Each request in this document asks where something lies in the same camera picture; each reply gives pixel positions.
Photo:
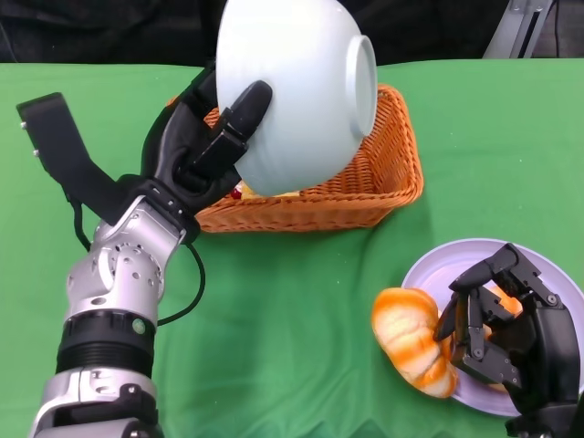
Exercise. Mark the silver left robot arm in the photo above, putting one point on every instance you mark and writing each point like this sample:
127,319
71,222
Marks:
118,283

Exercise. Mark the round orange croissant bread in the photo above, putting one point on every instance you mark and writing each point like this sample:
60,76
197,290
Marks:
506,301

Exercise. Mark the white round plate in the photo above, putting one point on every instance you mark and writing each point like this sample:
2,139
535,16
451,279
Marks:
433,269

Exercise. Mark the orange wicker basket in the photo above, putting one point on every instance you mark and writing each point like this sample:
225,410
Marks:
388,159

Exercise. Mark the black backdrop cloth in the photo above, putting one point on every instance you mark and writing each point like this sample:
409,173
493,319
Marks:
91,32

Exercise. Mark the silver aluminium frame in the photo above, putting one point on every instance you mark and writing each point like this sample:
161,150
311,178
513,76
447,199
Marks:
506,41

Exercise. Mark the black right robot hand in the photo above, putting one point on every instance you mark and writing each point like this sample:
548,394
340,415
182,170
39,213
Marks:
543,347

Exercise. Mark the yellow and pink cake slice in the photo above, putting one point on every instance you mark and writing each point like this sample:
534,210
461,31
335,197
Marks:
248,190

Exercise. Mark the green tablecloth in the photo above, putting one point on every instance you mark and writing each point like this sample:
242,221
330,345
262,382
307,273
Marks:
68,137

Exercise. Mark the long orange striped bread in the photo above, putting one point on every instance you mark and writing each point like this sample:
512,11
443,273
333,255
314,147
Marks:
410,337

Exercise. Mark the pale grey-green bowl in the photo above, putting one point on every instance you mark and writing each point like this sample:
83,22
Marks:
296,91

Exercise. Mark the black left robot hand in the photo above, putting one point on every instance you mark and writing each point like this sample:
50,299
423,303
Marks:
178,137

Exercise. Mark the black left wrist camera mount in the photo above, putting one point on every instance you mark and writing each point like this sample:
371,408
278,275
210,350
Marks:
59,141

